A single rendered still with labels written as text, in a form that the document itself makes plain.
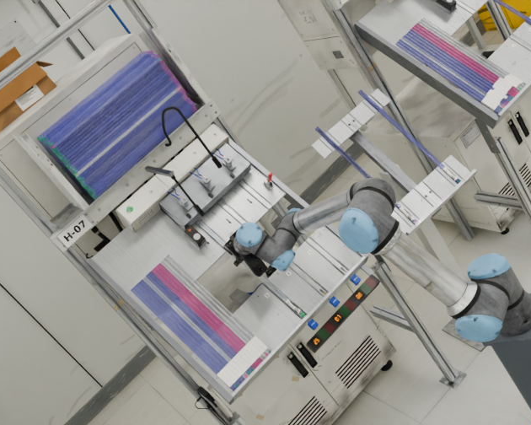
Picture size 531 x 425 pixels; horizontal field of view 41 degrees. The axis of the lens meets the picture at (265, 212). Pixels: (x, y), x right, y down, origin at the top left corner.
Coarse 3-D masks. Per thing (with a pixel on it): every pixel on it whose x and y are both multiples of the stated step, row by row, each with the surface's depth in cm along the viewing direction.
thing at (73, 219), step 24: (96, 0) 246; (72, 24) 245; (48, 48) 241; (168, 48) 254; (24, 144) 239; (48, 168) 239; (72, 192) 244; (72, 216) 249; (72, 240) 250; (384, 312) 291; (456, 384) 282; (216, 408) 232
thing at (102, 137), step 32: (128, 64) 258; (160, 64) 254; (96, 96) 248; (128, 96) 250; (160, 96) 256; (64, 128) 241; (96, 128) 246; (128, 128) 252; (160, 128) 257; (64, 160) 243; (96, 160) 248; (128, 160) 253; (96, 192) 249
